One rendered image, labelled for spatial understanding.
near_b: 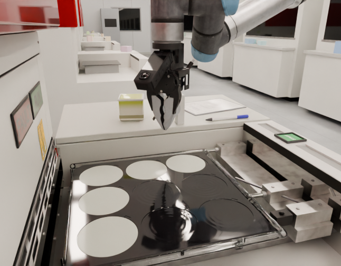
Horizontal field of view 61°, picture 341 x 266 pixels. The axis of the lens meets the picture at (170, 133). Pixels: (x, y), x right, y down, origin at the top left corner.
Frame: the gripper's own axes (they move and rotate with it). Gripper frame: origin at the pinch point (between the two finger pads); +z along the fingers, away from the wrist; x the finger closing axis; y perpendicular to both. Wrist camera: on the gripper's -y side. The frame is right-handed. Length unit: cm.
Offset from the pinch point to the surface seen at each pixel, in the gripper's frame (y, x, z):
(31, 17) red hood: -38.0, -6.8, -24.5
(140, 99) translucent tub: 7.3, 12.2, -3.8
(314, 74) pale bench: 396, -11, 40
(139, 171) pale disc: -8.8, 1.7, 9.3
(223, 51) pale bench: 609, 200, 32
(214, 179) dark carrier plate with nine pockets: -3.2, -15.3, 9.4
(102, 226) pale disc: -28.6, -4.4, 9.3
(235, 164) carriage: 10.1, -16.4, 11.3
